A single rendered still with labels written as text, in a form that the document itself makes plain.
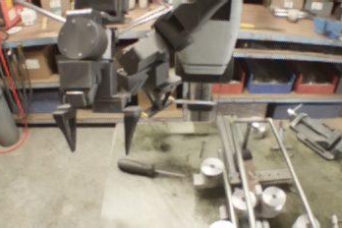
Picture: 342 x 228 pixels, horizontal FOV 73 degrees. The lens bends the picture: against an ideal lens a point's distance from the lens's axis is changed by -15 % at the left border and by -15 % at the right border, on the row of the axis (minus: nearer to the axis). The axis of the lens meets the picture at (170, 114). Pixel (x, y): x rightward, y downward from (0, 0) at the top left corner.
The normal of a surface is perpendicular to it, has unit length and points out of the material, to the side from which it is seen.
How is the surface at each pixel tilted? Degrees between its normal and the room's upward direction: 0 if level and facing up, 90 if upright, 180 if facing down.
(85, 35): 60
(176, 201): 0
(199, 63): 90
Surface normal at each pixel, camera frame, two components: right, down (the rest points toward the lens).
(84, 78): -0.02, 0.15
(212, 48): -0.03, 0.62
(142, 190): 0.00, -0.78
